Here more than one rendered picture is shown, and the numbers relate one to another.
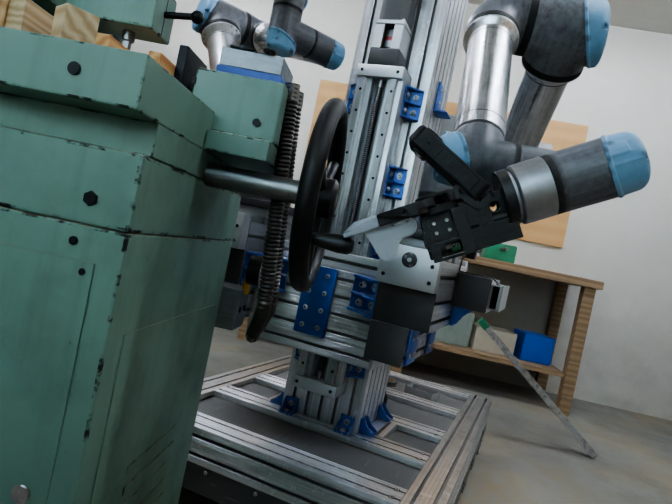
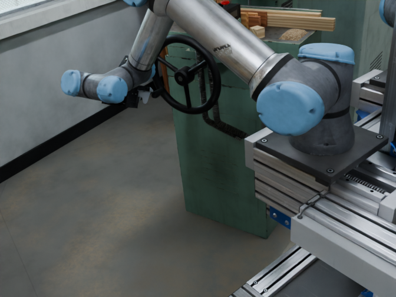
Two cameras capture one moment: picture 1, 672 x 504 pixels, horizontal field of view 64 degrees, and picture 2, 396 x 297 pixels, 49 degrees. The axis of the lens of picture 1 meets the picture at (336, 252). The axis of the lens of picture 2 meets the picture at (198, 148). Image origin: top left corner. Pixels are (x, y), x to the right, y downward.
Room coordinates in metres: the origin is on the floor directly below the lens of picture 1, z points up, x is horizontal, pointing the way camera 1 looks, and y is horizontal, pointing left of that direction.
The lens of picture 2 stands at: (1.57, -1.14, 1.36)
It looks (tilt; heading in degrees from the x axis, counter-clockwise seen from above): 31 degrees down; 122
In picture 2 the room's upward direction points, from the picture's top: 6 degrees counter-clockwise
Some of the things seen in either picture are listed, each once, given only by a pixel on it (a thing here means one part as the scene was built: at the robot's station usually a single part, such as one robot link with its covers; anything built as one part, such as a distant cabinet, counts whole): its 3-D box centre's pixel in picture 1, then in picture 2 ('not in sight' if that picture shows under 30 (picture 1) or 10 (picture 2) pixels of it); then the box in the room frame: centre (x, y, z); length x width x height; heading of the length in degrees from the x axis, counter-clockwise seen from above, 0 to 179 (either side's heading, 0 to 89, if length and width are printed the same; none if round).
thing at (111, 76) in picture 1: (189, 134); (227, 39); (0.86, 0.27, 0.87); 0.61 x 0.30 x 0.06; 176
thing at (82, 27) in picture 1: (74, 31); not in sight; (0.61, 0.34, 0.92); 0.04 x 0.03 x 0.04; 139
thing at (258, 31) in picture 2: not in sight; (257, 32); (0.99, 0.23, 0.92); 0.04 x 0.03 x 0.03; 151
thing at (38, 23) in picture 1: (142, 97); (250, 18); (0.90, 0.37, 0.92); 0.64 x 0.02 x 0.04; 176
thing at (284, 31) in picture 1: (288, 33); not in sight; (1.34, 0.23, 1.24); 0.11 x 0.08 x 0.11; 130
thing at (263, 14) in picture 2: not in sight; (237, 17); (0.86, 0.36, 0.93); 0.24 x 0.01 x 0.05; 176
